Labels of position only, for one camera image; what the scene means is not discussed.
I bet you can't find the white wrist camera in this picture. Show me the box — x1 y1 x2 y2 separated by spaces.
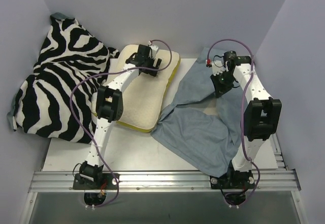
206 59 226 76
148 41 159 58

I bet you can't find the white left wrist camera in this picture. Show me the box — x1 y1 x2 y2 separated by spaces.
148 41 159 58

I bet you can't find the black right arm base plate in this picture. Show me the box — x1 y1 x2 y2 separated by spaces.
210 171 255 190

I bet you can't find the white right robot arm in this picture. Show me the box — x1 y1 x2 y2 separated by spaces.
206 52 282 188

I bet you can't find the cream pillow with yellow edge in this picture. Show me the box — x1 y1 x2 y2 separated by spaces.
91 44 181 134

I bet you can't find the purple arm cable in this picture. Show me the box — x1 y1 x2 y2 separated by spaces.
70 39 172 207
207 39 262 207

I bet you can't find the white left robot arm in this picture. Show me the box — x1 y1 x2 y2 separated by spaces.
79 43 161 189

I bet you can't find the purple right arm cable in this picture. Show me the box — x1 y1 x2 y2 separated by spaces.
207 39 262 207

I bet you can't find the zebra print cushion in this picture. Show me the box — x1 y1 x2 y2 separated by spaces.
7 13 119 144

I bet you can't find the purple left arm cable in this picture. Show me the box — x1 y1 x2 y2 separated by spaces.
70 39 172 207

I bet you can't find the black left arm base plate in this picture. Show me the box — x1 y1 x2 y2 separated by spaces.
72 173 117 190

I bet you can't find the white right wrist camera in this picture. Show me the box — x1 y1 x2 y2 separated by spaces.
206 59 226 76

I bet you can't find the blue-grey fabric pillowcase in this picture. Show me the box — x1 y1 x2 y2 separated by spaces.
151 47 243 177

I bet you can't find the aluminium extrusion rail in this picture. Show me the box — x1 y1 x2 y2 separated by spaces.
29 169 301 193

